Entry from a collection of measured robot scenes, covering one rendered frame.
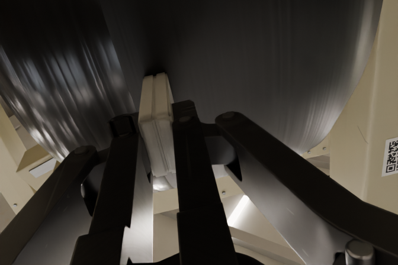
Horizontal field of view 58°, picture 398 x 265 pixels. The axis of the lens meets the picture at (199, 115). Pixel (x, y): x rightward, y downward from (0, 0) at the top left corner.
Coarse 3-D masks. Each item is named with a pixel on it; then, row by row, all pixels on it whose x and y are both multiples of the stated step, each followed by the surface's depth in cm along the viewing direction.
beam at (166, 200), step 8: (56, 160) 94; (224, 184) 89; (232, 184) 89; (160, 192) 88; (168, 192) 88; (176, 192) 88; (224, 192) 90; (232, 192) 91; (240, 192) 91; (160, 200) 89; (168, 200) 89; (176, 200) 90; (160, 208) 90; (168, 208) 91; (176, 208) 91
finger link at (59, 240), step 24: (72, 168) 14; (48, 192) 12; (72, 192) 13; (24, 216) 11; (48, 216) 11; (72, 216) 12; (0, 240) 10; (24, 240) 10; (48, 240) 11; (72, 240) 12; (0, 264) 10; (24, 264) 10; (48, 264) 11
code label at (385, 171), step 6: (396, 138) 54; (390, 144) 54; (396, 144) 54; (390, 150) 55; (396, 150) 55; (384, 156) 55; (390, 156) 55; (396, 156) 56; (384, 162) 56; (390, 162) 56; (396, 162) 56; (384, 168) 57; (390, 168) 57; (396, 168) 57; (384, 174) 57
